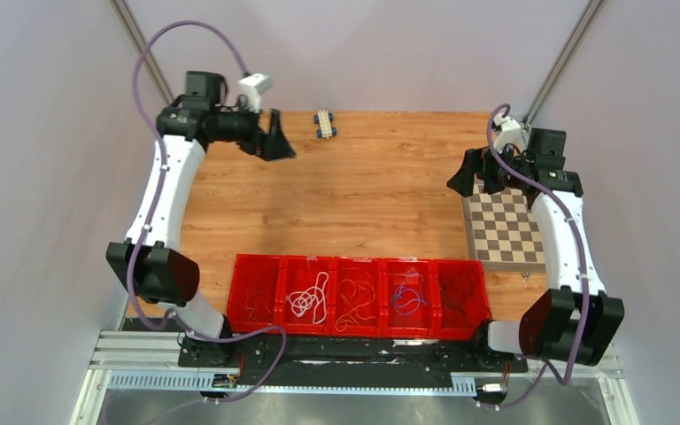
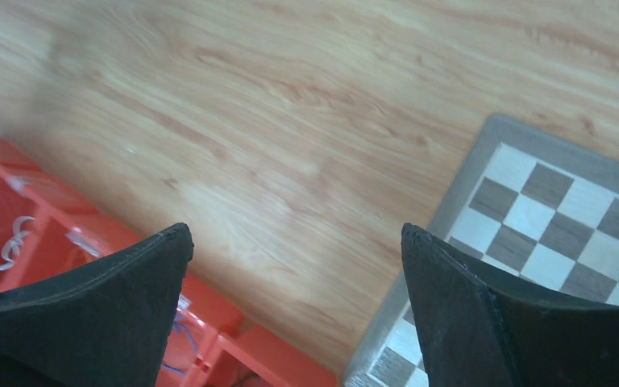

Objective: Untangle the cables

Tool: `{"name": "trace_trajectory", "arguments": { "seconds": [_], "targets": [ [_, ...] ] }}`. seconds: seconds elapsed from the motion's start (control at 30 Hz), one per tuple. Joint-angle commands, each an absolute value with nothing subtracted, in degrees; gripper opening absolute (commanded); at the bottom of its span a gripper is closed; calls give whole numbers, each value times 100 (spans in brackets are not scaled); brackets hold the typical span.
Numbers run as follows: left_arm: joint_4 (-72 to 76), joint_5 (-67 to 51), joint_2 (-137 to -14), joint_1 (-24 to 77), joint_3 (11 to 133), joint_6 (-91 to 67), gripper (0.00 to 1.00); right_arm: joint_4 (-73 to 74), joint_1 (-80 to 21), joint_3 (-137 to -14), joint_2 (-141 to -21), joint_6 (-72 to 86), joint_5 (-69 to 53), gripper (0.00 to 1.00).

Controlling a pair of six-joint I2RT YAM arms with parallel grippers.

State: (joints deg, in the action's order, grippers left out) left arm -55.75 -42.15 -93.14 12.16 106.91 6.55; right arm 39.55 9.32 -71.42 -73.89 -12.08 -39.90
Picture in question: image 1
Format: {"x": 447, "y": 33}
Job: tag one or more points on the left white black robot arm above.
{"x": 148, "y": 261}

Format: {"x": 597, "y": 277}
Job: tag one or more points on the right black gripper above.
{"x": 478, "y": 160}

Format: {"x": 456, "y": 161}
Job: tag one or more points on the red bin middle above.
{"x": 358, "y": 304}

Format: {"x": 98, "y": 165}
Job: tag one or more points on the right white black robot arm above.
{"x": 575, "y": 320}

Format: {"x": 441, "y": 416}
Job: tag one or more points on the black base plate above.
{"x": 345, "y": 362}

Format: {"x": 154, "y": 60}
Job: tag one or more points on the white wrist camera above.
{"x": 254, "y": 86}
{"x": 509, "y": 132}

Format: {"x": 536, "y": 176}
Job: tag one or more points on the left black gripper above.
{"x": 272, "y": 146}

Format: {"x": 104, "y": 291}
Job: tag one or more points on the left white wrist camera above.
{"x": 254, "y": 86}

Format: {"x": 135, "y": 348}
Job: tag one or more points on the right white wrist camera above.
{"x": 509, "y": 132}

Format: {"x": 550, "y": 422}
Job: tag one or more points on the white blue toy car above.
{"x": 324, "y": 120}

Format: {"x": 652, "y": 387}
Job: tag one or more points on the wooden chessboard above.
{"x": 502, "y": 232}

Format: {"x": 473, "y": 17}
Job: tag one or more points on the red bin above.
{"x": 358, "y": 304}
{"x": 411, "y": 306}
{"x": 305, "y": 294}
{"x": 254, "y": 293}
{"x": 464, "y": 303}

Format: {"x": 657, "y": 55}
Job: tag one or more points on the red bin rightmost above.
{"x": 464, "y": 303}

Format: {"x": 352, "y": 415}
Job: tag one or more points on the aluminium frame rail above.
{"x": 159, "y": 351}

